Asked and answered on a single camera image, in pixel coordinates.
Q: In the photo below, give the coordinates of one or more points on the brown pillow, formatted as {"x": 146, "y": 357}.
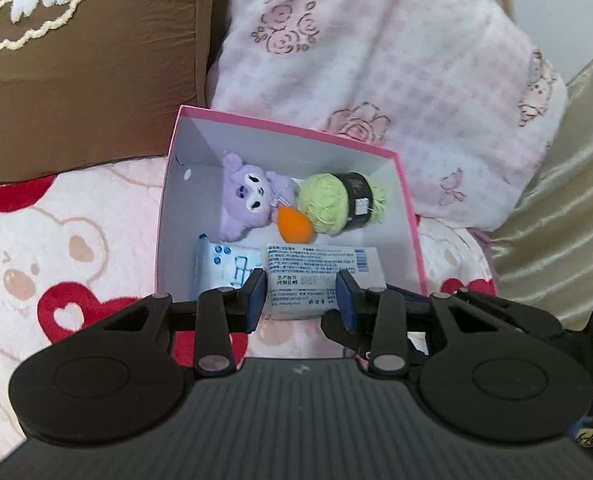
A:
{"x": 101, "y": 85}

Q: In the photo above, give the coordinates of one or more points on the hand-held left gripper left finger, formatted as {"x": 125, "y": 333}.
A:
{"x": 256, "y": 295}

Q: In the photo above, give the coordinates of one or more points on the green yarn ball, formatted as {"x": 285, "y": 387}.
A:
{"x": 321, "y": 202}

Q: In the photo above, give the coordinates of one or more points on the pink cardboard box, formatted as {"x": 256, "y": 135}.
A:
{"x": 186, "y": 220}

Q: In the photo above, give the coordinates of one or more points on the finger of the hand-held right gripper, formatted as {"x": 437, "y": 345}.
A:
{"x": 336, "y": 327}
{"x": 411, "y": 296}

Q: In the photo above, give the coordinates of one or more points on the pink checked pillow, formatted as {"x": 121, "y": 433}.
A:
{"x": 401, "y": 60}

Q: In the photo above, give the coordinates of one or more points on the blue wet wipes pack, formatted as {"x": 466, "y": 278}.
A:
{"x": 216, "y": 265}

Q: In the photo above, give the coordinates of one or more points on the gold satin cloth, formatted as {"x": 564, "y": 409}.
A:
{"x": 551, "y": 210}

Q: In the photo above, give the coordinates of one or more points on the bear printed blanket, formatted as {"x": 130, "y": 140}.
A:
{"x": 76, "y": 260}

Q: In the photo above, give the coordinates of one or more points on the purple plush toy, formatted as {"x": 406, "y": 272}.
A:
{"x": 249, "y": 210}

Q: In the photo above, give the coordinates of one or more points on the white tissue packet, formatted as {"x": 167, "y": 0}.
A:
{"x": 306, "y": 265}

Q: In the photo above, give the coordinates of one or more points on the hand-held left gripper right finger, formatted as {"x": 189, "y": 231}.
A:
{"x": 346, "y": 295}

